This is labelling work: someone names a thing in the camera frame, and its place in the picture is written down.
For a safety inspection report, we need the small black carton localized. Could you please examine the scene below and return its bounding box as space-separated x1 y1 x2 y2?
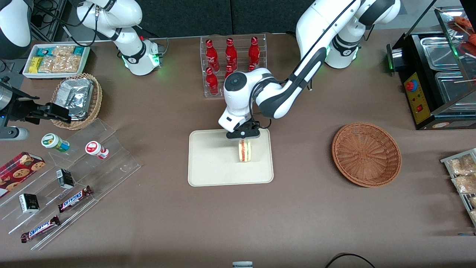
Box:
19 193 40 214
56 169 75 189

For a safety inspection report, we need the triangular sandwich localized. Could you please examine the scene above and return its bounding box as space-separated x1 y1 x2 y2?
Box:
238 139 252 163

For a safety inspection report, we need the red lid yogurt cup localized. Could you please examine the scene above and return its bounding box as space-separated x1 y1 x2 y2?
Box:
85 141 109 160

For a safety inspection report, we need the white rectangular snack bin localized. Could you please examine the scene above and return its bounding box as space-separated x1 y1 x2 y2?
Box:
22 44 91 79

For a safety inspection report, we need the clear acrylic bottle rack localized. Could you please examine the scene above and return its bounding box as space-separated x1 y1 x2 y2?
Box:
200 33 267 98

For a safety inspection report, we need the silver foil pack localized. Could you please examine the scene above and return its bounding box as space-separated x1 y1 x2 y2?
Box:
56 78 94 120

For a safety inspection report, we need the clear bag of pastry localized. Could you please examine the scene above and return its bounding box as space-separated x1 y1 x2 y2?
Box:
447 154 476 175
452 174 476 194

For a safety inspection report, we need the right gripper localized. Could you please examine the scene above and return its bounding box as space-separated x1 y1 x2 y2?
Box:
0 82 72 125

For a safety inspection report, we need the small tan wicker basket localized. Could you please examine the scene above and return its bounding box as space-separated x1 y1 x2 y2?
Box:
51 73 103 130

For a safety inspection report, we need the clear bag of crackers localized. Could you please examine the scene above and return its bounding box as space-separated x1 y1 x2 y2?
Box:
54 55 81 73

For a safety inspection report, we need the beige plastic tray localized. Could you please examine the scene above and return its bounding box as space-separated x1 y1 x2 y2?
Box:
188 127 274 187

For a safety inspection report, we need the black hot food display case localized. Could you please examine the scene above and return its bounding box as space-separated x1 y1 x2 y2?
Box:
387 6 476 131

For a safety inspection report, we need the red plaid cookie box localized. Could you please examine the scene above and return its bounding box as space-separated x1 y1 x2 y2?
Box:
0 151 46 198

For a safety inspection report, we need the brown snickers bar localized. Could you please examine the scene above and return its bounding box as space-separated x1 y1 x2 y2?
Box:
58 186 93 213
20 216 61 243

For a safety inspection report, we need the clear acrylic stepped display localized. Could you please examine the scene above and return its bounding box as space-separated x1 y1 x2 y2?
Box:
0 118 142 251

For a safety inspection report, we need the black floor cable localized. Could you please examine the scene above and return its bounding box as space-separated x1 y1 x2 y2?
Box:
325 253 376 268

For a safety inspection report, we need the green lid yogurt cup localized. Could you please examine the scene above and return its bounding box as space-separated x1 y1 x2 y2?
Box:
41 133 70 153

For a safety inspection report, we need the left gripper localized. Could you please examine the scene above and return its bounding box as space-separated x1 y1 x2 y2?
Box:
226 121 261 144

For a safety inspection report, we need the large brown wicker basket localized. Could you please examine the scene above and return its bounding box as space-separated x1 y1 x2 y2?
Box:
332 122 402 188

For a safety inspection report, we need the grey wire rack tray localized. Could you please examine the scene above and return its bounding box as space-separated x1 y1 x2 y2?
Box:
440 148 476 227

